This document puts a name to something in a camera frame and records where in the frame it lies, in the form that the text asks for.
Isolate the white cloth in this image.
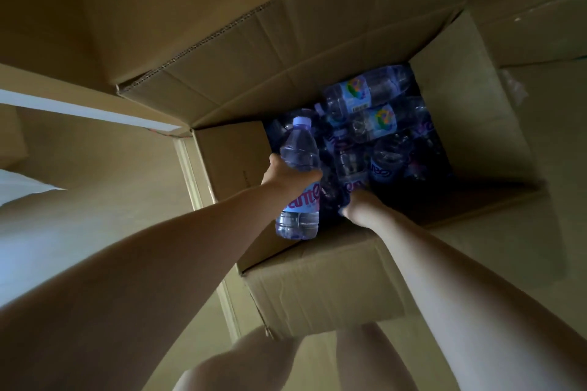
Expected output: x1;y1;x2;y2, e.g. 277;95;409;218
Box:
0;169;66;207

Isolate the white trim strip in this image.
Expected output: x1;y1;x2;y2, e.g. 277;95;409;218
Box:
0;89;183;133

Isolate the clear water bottle purple cap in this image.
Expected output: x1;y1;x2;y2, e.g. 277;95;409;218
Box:
275;116;322;241

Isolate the person's right forearm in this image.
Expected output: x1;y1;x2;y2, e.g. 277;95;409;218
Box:
367;210;587;391

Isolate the pile of plastic water bottles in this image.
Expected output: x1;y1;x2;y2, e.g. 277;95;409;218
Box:
264;64;455;217

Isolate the person's left hand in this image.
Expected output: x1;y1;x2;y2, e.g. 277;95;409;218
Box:
261;153;323;205

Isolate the person's right hand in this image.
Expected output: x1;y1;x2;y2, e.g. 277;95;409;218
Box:
339;189;391;229

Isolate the person's leg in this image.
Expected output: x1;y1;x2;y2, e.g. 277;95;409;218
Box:
173;326;304;391
336;322;419;391

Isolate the large brown cardboard box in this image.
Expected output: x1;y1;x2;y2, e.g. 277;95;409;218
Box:
69;0;587;341

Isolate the person's left leg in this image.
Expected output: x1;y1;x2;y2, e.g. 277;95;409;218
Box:
173;326;304;391

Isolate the person's right leg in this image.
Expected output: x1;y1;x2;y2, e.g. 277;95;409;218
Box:
336;322;419;391

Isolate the person's left forearm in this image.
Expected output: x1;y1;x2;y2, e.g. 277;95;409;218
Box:
0;183;287;391

